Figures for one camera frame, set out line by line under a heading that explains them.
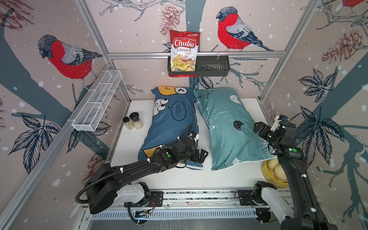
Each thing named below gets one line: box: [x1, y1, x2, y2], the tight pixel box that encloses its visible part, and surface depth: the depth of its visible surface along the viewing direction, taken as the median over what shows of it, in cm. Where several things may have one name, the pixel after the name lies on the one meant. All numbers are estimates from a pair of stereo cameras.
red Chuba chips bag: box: [169, 29, 201, 78], surface depth 86 cm
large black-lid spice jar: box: [129, 111, 144, 129], surface depth 99 cm
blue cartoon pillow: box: [138, 85, 203, 171], surface depth 95 cm
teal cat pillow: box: [194, 87, 278, 171], surface depth 87 cm
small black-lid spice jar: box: [122, 116, 134, 131], surface depth 99 cm
